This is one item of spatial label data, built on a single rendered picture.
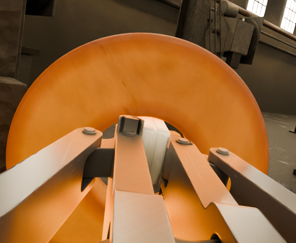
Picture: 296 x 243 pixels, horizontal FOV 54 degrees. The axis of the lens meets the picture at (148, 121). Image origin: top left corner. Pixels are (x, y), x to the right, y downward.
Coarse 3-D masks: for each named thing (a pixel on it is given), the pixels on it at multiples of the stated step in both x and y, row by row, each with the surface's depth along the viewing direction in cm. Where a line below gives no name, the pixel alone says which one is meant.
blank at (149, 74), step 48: (96, 48) 15; (144, 48) 15; (192, 48) 15; (48, 96) 15; (96, 96) 16; (144, 96) 16; (192, 96) 16; (240, 96) 16; (48, 144) 16; (240, 144) 17; (96, 192) 18; (96, 240) 18
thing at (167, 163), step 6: (174, 132) 18; (168, 144) 15; (168, 150) 14; (168, 156) 14; (204, 156) 14; (168, 162) 14; (210, 162) 13; (162, 168) 15; (168, 168) 14; (216, 168) 13; (162, 174) 14; (168, 174) 14; (216, 174) 13; (222, 174) 13; (222, 180) 13; (228, 180) 14
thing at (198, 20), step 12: (192, 0) 412; (204, 0) 396; (180, 12) 413; (192, 12) 412; (204, 12) 401; (180, 24) 419; (192, 24) 395; (204, 24) 408; (180, 36) 425; (192, 36) 399
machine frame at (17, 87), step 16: (0, 0) 38; (16, 0) 39; (0, 16) 39; (16, 16) 40; (0, 32) 39; (16, 32) 40; (0, 48) 40; (16, 48) 41; (0, 64) 40; (16, 64) 49; (0, 80) 37; (16, 80) 40; (0, 96) 36; (16, 96) 37; (0, 112) 37; (0, 128) 37; (0, 144) 38; (0, 160) 38
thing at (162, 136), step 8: (152, 120) 17; (160, 120) 16; (160, 128) 15; (160, 136) 14; (168, 136) 14; (160, 144) 14; (152, 152) 15; (160, 152) 15; (152, 160) 15; (160, 160) 15; (152, 168) 15; (160, 168) 15; (152, 176) 15; (160, 176) 15; (152, 184) 15
